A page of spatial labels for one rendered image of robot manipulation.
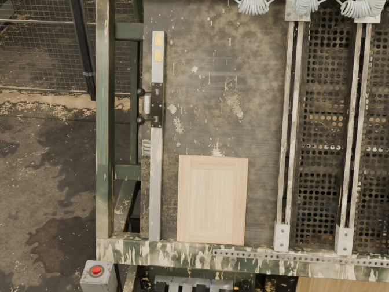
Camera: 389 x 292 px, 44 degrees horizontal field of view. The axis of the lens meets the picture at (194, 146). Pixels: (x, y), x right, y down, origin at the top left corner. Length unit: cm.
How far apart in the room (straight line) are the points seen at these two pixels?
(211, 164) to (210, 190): 12
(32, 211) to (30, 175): 41
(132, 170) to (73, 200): 159
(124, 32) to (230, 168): 78
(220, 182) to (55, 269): 160
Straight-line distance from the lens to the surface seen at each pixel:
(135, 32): 224
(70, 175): 404
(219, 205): 222
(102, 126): 220
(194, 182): 220
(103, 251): 235
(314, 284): 280
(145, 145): 221
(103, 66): 218
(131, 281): 305
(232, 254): 226
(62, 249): 353
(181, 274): 234
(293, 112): 210
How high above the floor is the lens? 267
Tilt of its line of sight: 40 degrees down
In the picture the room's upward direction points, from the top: 1 degrees counter-clockwise
